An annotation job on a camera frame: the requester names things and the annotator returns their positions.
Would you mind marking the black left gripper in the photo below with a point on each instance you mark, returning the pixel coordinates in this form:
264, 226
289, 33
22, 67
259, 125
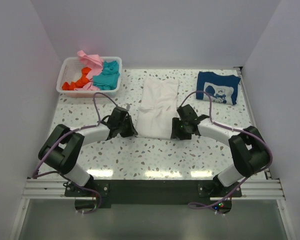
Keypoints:
131, 131

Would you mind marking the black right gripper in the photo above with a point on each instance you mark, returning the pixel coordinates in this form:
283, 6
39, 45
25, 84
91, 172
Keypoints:
176, 121

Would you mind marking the white t-shirt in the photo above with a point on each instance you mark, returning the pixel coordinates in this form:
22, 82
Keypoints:
157, 109

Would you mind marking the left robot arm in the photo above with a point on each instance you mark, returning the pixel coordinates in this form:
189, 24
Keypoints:
63, 146

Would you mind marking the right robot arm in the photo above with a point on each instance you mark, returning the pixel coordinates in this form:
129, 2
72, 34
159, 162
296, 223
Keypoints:
249, 151

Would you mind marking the folded blue printed t-shirt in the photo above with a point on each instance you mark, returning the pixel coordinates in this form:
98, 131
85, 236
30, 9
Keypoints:
221, 88

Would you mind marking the teal t-shirt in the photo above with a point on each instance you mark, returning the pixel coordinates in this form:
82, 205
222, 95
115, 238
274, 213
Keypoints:
108, 78

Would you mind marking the orange t-shirt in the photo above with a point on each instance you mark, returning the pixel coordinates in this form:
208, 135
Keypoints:
82, 84

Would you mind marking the pink t-shirt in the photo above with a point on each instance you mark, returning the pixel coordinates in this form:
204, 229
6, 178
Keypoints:
93, 61

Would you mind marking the white plastic basket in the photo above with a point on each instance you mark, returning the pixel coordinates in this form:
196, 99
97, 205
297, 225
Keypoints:
71, 71

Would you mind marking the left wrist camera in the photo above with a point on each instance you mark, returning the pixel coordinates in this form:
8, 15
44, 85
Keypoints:
127, 107

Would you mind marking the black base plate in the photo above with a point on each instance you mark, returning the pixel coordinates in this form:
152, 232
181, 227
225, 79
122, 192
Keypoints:
152, 192

